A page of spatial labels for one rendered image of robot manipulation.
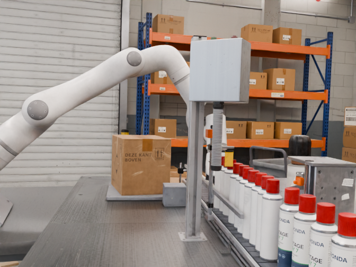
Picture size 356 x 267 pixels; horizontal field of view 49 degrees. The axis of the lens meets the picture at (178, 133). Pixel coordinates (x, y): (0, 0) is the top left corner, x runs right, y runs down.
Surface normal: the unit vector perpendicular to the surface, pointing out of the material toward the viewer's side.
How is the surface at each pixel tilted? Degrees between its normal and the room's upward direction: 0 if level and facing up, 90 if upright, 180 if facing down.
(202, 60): 90
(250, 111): 90
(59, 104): 80
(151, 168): 90
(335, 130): 90
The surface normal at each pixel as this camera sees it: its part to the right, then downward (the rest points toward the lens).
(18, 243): 0.28, 0.06
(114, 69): -0.37, 0.30
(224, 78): -0.46, 0.04
